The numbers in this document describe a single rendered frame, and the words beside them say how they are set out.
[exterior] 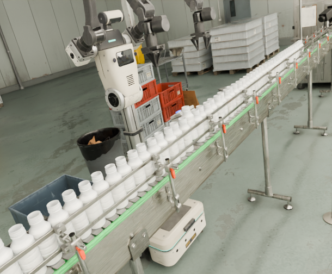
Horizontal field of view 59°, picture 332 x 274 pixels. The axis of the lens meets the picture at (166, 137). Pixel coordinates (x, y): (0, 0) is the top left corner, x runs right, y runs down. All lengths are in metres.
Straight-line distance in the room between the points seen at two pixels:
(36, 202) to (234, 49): 6.74
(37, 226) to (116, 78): 1.15
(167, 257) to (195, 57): 6.82
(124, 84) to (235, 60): 6.07
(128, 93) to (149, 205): 0.92
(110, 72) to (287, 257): 1.66
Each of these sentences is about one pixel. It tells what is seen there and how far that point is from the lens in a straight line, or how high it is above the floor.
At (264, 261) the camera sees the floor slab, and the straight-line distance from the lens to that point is 2.23.
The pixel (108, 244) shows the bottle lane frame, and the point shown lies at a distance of 1.06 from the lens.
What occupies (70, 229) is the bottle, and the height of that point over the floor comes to 1.07.
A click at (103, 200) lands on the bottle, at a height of 1.08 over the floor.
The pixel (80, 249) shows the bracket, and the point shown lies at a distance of 0.89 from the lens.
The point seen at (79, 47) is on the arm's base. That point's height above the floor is 1.54.
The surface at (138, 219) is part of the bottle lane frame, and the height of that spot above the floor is 0.94.
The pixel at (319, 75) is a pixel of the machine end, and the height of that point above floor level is 0.25.
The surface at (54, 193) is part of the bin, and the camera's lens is 1.64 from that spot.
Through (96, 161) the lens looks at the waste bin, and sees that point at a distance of 2.96.
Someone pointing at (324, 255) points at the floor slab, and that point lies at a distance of 2.31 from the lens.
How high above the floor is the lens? 1.60
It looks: 21 degrees down
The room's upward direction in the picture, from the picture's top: 11 degrees counter-clockwise
